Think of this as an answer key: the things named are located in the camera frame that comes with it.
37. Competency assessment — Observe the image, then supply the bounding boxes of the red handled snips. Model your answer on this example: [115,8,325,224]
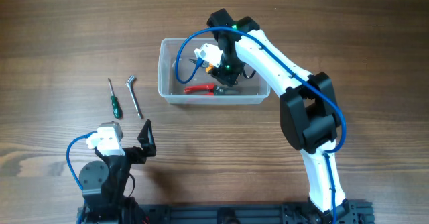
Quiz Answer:
[183,83,240,96]

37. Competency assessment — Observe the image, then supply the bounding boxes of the green handled screwdriver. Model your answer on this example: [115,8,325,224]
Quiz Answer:
[108,79,123,119]

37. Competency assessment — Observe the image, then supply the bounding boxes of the silver socket wrench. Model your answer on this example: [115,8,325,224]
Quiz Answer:
[125,75,143,119]

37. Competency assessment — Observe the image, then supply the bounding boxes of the orange black pliers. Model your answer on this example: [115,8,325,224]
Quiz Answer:
[189,58,215,74]

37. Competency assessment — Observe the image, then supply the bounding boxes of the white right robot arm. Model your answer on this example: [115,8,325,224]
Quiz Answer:
[203,9,347,216]

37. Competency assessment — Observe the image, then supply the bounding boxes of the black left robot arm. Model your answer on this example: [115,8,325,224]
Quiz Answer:
[77,119,156,224]

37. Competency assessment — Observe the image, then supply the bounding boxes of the clear plastic container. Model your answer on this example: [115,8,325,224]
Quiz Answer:
[158,38,271,105]

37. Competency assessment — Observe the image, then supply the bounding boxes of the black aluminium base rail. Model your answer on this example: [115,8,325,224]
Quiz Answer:
[76,201,374,224]

